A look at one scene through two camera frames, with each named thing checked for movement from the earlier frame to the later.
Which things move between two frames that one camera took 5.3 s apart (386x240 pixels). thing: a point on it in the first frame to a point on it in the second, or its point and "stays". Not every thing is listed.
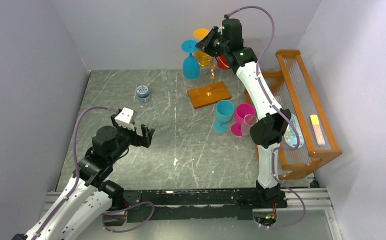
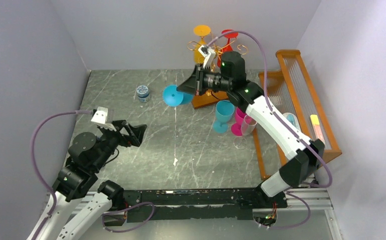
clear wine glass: [240, 142] stays
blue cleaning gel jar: [143, 93] stays
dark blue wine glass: [191, 67] to [173, 98]
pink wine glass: [241, 110] stays
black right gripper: [213, 42] to [199, 82]
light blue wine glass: [225, 109] stays
